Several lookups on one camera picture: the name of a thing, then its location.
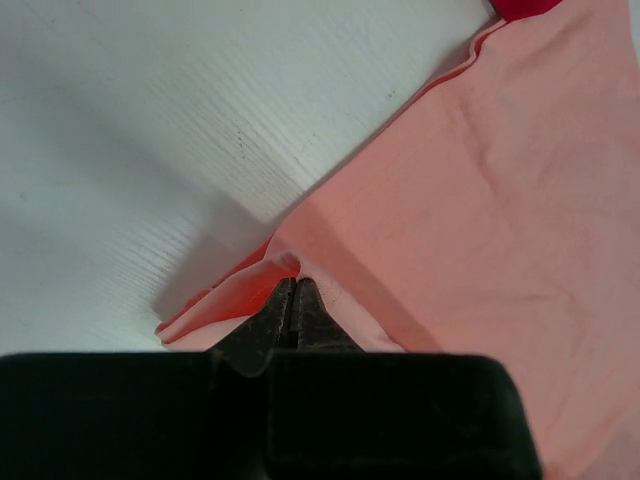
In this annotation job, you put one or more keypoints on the salmon pink t shirt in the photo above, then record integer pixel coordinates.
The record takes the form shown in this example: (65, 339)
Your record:
(497, 214)

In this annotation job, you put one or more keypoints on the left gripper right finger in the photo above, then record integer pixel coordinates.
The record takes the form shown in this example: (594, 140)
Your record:
(313, 328)

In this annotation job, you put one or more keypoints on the folded red t shirt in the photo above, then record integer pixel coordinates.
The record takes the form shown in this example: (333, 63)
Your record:
(514, 10)

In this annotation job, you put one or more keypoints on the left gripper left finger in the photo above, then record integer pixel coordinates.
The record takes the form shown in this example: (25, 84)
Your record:
(248, 347)

